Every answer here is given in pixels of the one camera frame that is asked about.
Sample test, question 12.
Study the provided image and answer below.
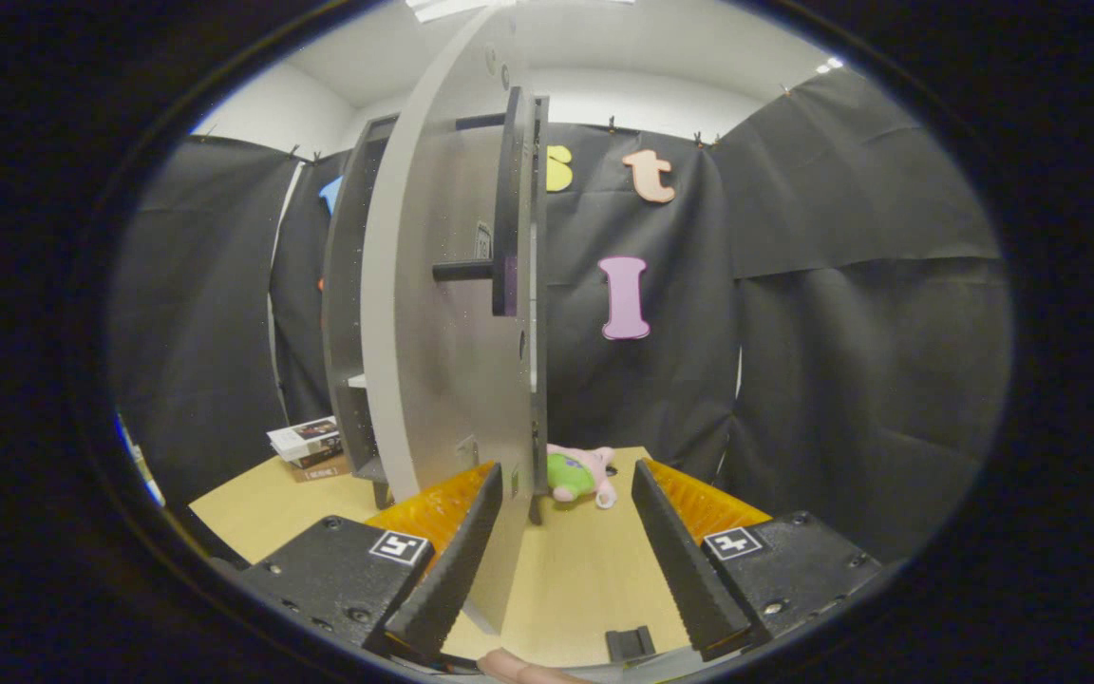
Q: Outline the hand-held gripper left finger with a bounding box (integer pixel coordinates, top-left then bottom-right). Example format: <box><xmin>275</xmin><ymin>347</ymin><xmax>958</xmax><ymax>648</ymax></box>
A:
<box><xmin>238</xmin><ymin>463</ymin><xmax>504</xmax><ymax>663</ymax></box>

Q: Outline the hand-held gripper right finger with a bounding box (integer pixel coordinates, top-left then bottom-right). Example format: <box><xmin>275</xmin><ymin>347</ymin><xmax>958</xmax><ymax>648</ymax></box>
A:
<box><xmin>631</xmin><ymin>459</ymin><xmax>885</xmax><ymax>661</ymax></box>

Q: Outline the light grey shoe cabinet door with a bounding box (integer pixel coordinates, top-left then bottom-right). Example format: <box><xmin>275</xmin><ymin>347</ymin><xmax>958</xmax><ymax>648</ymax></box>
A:
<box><xmin>360</xmin><ymin>5</ymin><xmax>548</xmax><ymax>636</ymax></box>

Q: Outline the grey shoe cabinet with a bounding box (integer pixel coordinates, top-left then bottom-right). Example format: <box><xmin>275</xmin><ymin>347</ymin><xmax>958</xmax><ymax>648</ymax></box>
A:
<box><xmin>322</xmin><ymin>95</ymin><xmax>550</xmax><ymax>525</ymax></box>

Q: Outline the black door handle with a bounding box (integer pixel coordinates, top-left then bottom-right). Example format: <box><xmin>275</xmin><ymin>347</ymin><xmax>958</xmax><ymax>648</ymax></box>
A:
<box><xmin>433</xmin><ymin>87</ymin><xmax>521</xmax><ymax>317</ymax></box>

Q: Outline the small black plastic clip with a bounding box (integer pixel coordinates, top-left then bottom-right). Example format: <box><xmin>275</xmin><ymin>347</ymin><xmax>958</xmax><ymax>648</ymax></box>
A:
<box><xmin>606</xmin><ymin>626</ymin><xmax>657</xmax><ymax>664</ymax></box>

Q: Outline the pink and green plush toy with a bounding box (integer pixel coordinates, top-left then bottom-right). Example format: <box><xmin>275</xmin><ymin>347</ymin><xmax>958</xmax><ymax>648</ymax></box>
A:
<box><xmin>547</xmin><ymin>444</ymin><xmax>617</xmax><ymax>509</ymax></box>

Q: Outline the white book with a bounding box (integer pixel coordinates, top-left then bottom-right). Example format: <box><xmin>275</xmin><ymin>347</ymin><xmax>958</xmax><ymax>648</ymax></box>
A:
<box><xmin>267</xmin><ymin>416</ymin><xmax>341</xmax><ymax>462</ymax></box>

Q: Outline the black backdrop cloth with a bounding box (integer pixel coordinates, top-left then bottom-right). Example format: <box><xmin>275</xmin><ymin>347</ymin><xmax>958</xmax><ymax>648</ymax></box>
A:
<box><xmin>110</xmin><ymin>66</ymin><xmax>1013</xmax><ymax>561</ymax></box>

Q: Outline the large ceiling light panel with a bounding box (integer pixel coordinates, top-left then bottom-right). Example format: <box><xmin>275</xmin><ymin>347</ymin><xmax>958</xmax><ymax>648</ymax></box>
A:
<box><xmin>405</xmin><ymin>0</ymin><xmax>519</xmax><ymax>22</ymax></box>

